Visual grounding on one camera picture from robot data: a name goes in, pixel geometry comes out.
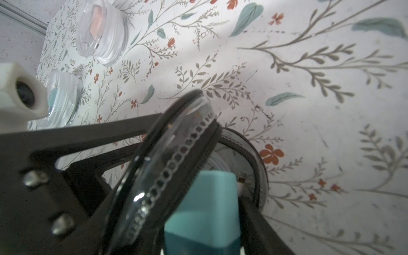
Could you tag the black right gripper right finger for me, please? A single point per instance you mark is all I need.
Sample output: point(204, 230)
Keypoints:
point(257, 236)

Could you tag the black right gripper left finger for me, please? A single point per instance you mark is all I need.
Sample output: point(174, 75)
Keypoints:
point(150, 243)

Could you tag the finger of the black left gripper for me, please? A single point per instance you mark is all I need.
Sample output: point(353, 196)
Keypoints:
point(46, 211)
point(86, 179)

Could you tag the teal charger plug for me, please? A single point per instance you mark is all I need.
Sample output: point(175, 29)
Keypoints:
point(207, 222)
point(52, 97)

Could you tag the black rimmed round lid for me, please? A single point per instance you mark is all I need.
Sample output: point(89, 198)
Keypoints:
point(165, 167)

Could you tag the pink charger plug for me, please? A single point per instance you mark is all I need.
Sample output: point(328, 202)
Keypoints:
point(96, 21)

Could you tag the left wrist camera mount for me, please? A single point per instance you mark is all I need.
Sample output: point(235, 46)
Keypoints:
point(23, 98)

